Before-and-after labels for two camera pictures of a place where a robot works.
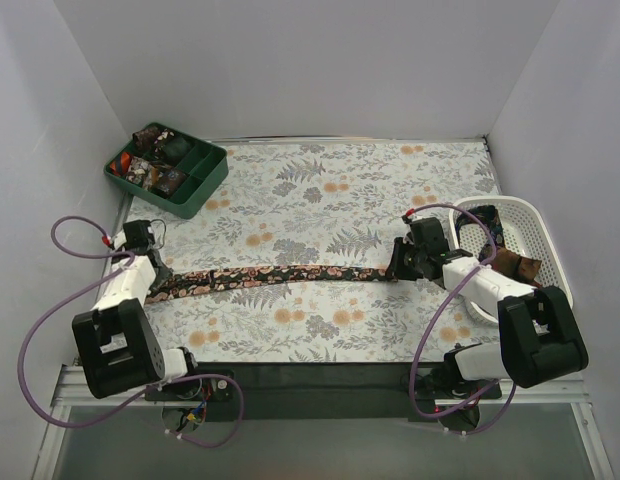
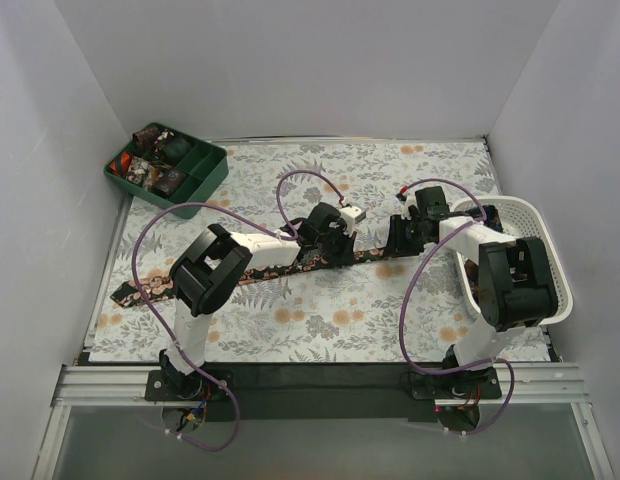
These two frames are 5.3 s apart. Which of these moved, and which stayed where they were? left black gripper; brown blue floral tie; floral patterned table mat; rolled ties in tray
Moved: left black gripper
Stayed: floral patterned table mat; brown blue floral tie; rolled ties in tray
